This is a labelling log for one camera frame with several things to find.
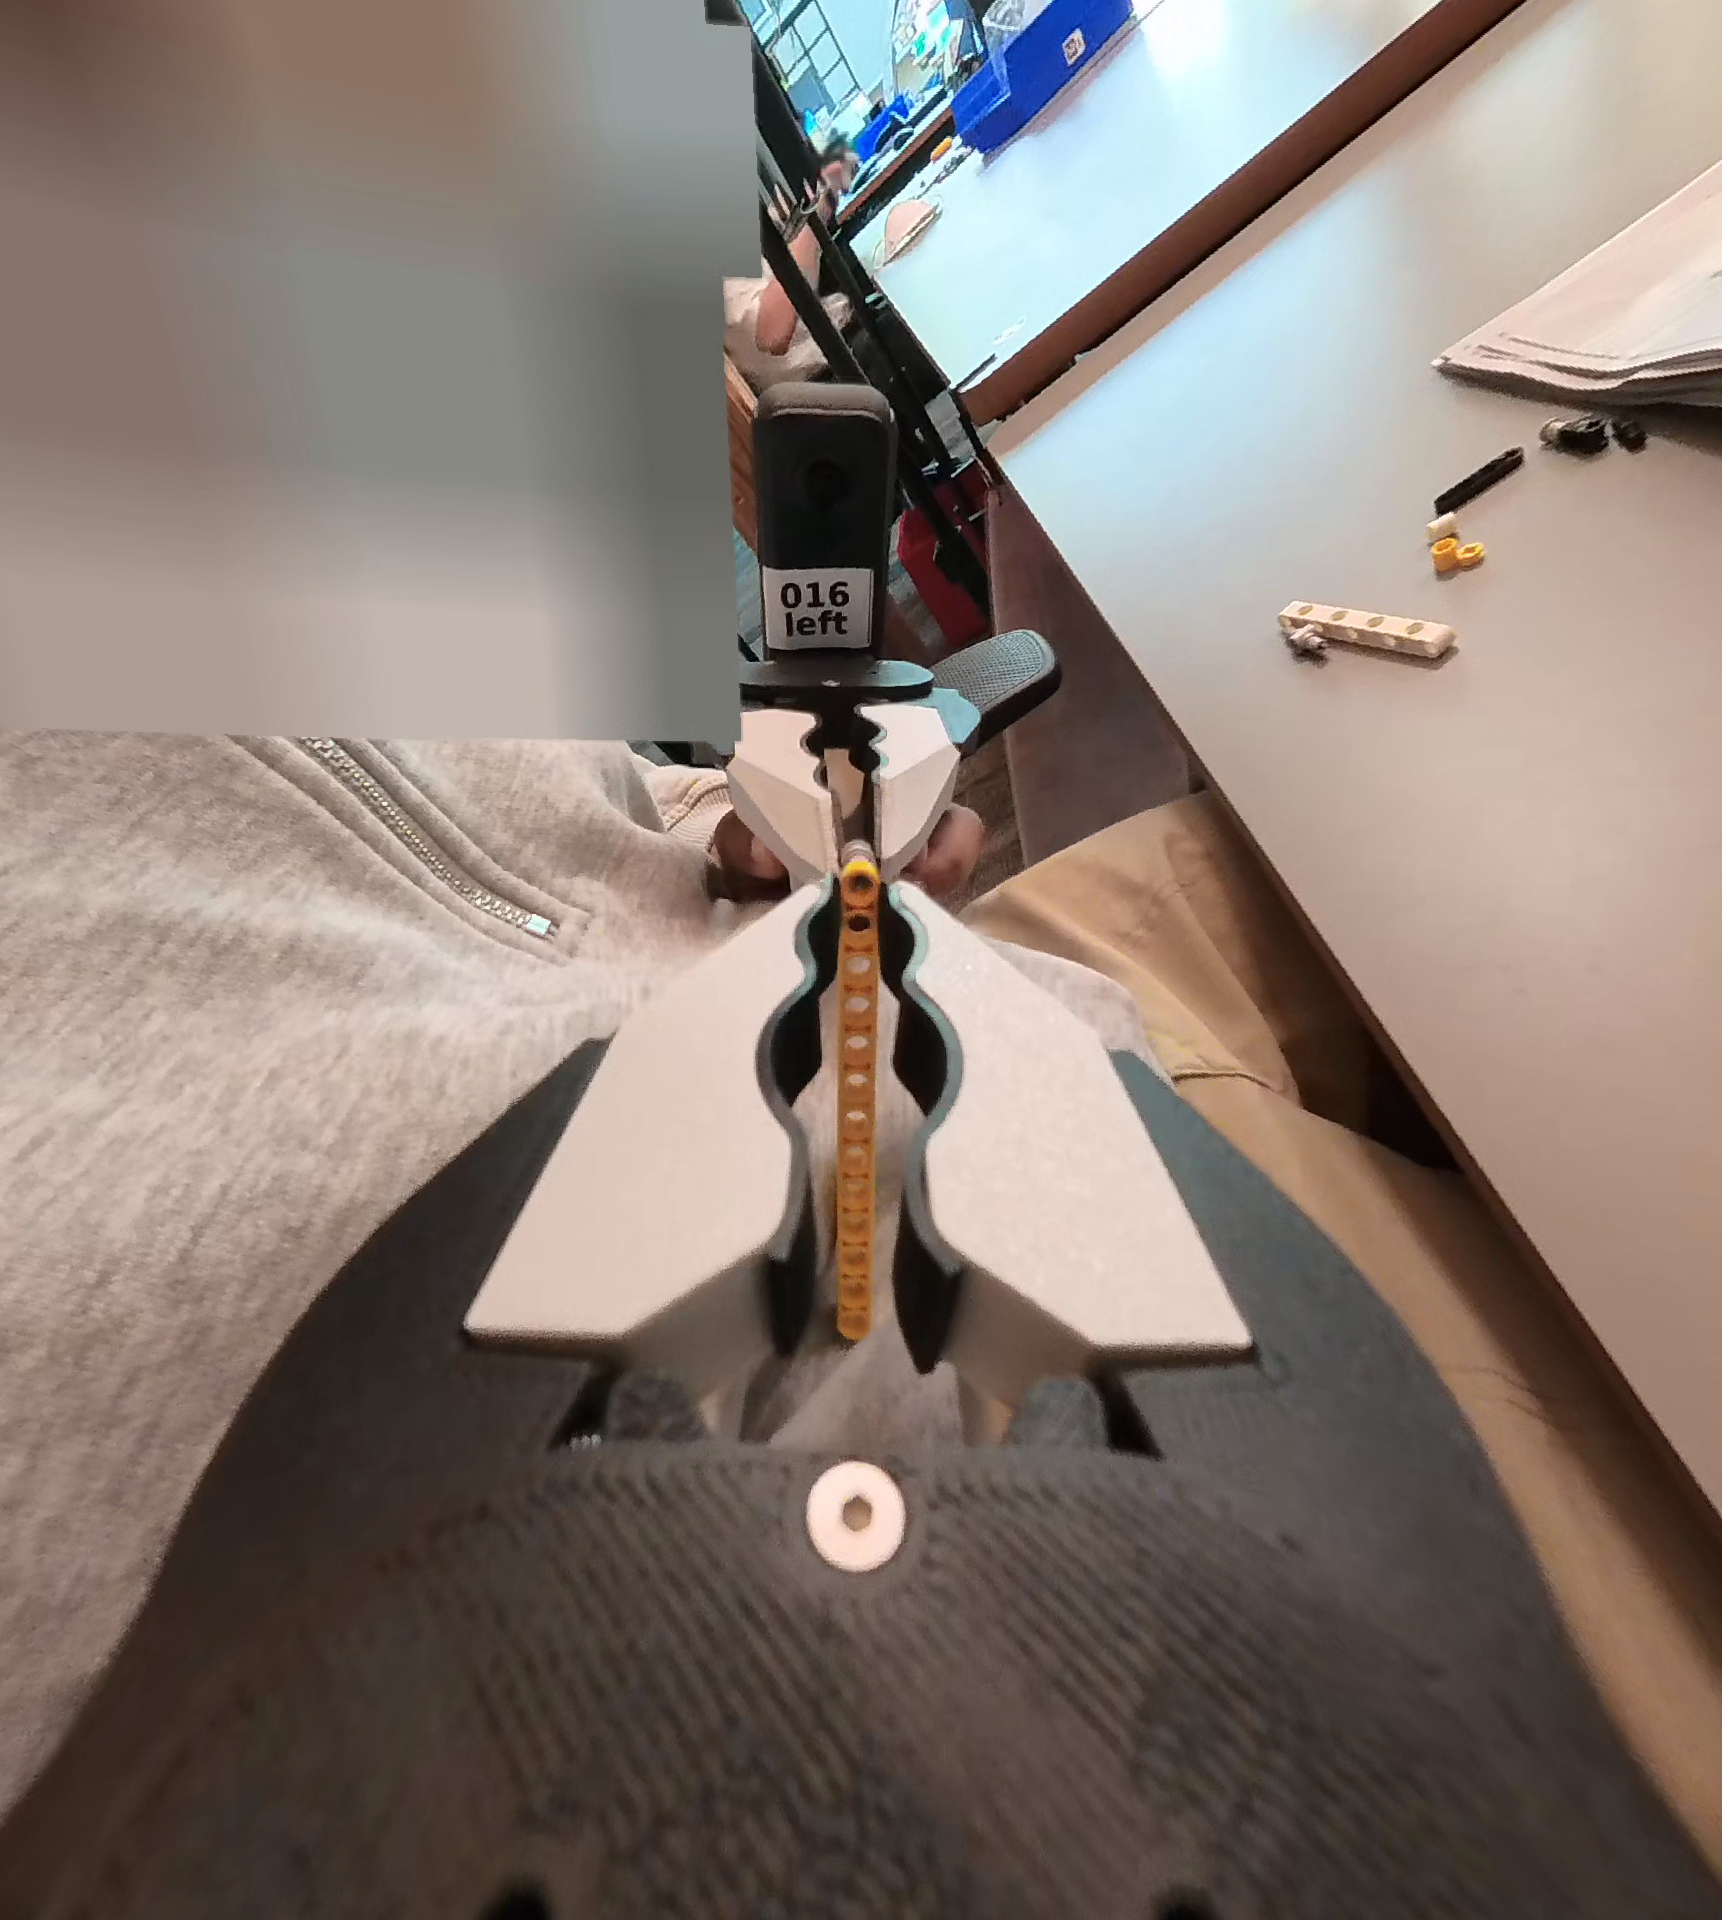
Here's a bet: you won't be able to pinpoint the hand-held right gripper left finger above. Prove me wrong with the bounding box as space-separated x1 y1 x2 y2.
463 885 818 1411

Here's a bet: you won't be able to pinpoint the person's left hand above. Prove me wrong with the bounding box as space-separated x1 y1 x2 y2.
708 802 987 906

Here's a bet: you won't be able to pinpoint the wood-edged white table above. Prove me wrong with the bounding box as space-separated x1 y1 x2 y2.
860 0 1536 430

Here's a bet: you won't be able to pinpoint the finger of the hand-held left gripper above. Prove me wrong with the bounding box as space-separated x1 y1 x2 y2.
859 705 965 865
727 705 849 882

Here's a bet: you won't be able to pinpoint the black lego axle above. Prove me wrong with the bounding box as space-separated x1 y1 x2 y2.
1432 445 1528 515

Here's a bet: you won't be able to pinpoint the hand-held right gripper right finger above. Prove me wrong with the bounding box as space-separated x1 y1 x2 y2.
873 885 1249 1411

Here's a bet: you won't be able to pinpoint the white lego beam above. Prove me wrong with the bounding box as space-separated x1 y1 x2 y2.
1277 599 1460 665

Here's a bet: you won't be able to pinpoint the black office chair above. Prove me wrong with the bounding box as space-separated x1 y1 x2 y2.
933 629 1069 756

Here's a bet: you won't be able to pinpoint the yellow lego beam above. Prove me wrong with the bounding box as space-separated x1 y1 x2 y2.
835 859 883 1340

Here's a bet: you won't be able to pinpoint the person's beige trousers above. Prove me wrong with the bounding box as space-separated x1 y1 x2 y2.
950 792 1722 1920

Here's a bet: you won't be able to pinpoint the blue storage bin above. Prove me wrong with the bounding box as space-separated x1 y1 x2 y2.
949 0 1136 156

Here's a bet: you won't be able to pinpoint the lego instruction booklet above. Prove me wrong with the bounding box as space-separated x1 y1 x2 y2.
1435 127 1722 440

